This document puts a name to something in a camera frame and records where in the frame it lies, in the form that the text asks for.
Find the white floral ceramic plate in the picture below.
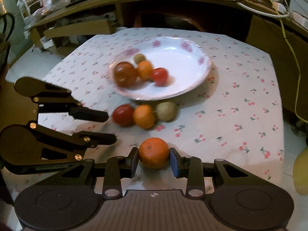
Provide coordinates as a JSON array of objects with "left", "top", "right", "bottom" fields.
[{"left": 108, "top": 37, "right": 211, "bottom": 101}]

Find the yellow green object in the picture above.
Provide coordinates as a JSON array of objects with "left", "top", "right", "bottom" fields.
[{"left": 293, "top": 148, "right": 308, "bottom": 196}]

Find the large dark red tomato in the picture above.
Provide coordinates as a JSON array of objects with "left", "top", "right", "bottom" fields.
[{"left": 113, "top": 62, "right": 138, "bottom": 88}]

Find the pale tan round fruit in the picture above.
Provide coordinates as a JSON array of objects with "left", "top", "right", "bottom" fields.
[{"left": 156, "top": 102, "right": 177, "bottom": 121}]

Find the small tan fruit in plate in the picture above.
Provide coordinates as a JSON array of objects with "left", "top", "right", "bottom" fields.
[{"left": 134, "top": 53, "right": 146, "bottom": 64}]

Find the cherry print tablecloth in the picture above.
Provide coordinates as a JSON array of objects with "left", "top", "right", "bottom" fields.
[{"left": 4, "top": 27, "right": 286, "bottom": 198}]

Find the yellow cable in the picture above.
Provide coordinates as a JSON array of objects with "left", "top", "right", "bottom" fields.
[{"left": 231, "top": 0, "right": 308, "bottom": 124}]

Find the orange tangerine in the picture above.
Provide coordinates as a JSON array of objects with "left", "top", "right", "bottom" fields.
[
  {"left": 133, "top": 104, "right": 156, "bottom": 129},
  {"left": 139, "top": 138, "right": 170, "bottom": 169},
  {"left": 137, "top": 60, "right": 153, "bottom": 81}
]

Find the cardboard box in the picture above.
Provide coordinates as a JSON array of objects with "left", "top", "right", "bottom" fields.
[{"left": 44, "top": 19, "right": 115, "bottom": 38}]

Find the white cable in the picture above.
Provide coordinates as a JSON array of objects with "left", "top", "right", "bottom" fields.
[{"left": 222, "top": 0, "right": 291, "bottom": 20}]

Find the small red tomato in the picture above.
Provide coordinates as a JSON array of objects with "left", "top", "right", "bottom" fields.
[{"left": 152, "top": 67, "right": 169, "bottom": 87}]

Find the orange tangerine in plate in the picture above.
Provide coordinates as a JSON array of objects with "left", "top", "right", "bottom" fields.
[{"left": 137, "top": 60, "right": 153, "bottom": 81}]

